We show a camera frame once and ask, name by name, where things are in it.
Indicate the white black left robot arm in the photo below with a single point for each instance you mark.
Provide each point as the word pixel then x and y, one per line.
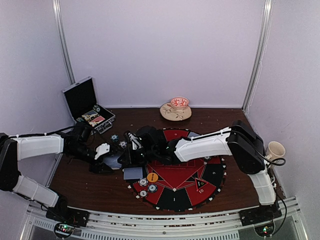
pixel 14 148

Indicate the green poker chip stack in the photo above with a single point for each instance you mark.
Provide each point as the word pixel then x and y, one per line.
pixel 114 138

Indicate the red patterned white bowl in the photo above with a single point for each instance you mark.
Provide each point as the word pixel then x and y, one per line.
pixel 179 103

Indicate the blue white chip seat two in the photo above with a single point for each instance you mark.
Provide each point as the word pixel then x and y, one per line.
pixel 143 182

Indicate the aluminium front rail frame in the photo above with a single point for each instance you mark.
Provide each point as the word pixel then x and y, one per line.
pixel 223 225

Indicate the round red black poker mat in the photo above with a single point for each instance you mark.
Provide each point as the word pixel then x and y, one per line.
pixel 184 186

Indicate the blue white poker chip stack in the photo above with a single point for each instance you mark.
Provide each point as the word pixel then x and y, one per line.
pixel 123 144

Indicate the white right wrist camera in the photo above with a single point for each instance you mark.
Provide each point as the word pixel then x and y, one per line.
pixel 134 140

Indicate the aluminium poker chip case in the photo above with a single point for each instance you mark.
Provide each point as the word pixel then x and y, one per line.
pixel 83 106

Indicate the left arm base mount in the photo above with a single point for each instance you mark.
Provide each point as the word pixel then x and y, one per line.
pixel 62 213

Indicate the aluminium corner post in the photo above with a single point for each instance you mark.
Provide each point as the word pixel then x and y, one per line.
pixel 261 47
pixel 63 43

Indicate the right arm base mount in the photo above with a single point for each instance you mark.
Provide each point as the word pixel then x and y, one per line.
pixel 262 213

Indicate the face-down card seat three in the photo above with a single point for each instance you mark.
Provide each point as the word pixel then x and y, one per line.
pixel 132 173

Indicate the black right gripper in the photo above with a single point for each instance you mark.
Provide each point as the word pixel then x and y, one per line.
pixel 130 161

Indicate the cream floral ceramic plate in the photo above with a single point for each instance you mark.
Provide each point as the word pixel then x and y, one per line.
pixel 174 114

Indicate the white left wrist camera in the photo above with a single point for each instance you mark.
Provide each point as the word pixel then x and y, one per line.
pixel 102 149

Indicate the right aluminium corner post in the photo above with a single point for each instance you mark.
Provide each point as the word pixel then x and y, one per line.
pixel 261 47

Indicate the orange big blind button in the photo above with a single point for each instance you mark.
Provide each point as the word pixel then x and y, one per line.
pixel 152 177

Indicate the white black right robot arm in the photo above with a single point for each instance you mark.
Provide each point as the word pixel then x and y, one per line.
pixel 239 141

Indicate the black hundred chip seat two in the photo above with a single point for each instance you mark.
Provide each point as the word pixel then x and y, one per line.
pixel 143 193

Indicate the white printed ceramic mug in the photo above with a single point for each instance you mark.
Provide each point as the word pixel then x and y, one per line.
pixel 275 150

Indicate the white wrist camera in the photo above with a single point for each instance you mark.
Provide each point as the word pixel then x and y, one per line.
pixel 102 149
pixel 134 140

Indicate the blue playing card deck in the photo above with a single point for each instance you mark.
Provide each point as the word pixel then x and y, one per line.
pixel 112 162

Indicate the dealt blue playing card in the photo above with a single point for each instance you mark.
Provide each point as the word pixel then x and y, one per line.
pixel 193 134

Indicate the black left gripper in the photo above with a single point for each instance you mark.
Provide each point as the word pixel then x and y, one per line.
pixel 97 168

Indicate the left aluminium corner post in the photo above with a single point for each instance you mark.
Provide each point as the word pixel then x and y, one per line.
pixel 63 43

